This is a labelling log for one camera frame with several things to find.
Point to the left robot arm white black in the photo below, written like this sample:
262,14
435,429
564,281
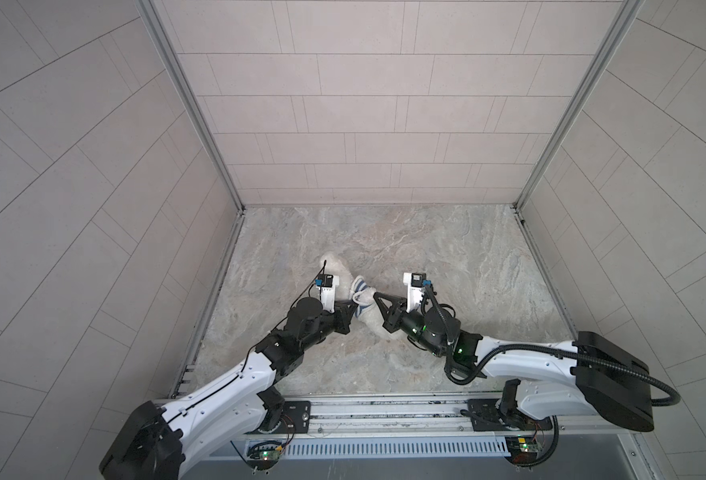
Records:
166,441

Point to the right green circuit board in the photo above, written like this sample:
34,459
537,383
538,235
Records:
523,450

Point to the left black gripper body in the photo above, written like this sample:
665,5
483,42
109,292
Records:
322,326

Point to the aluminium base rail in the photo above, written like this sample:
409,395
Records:
391,416

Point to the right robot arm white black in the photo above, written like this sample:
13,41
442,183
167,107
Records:
587,376

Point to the right corner aluminium profile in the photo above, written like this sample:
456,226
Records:
617,31

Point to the blue white striped knit sweater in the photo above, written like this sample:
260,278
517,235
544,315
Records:
362,294

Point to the corner aluminium profile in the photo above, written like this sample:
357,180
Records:
162,41
617,31

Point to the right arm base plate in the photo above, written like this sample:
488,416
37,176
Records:
487,415

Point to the white plush teddy bear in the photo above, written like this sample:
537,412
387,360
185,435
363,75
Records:
372,317

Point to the white ventilation grille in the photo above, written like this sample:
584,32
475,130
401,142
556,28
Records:
396,448

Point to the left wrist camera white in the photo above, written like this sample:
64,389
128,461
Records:
326,284

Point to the green circuit board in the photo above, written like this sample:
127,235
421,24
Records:
523,450
263,456

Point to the left green circuit board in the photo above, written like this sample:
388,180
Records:
263,456

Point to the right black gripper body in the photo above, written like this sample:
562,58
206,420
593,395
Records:
414,326

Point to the left corner aluminium profile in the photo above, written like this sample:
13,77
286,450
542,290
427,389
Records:
162,41

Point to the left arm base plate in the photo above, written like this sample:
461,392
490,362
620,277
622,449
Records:
289,417

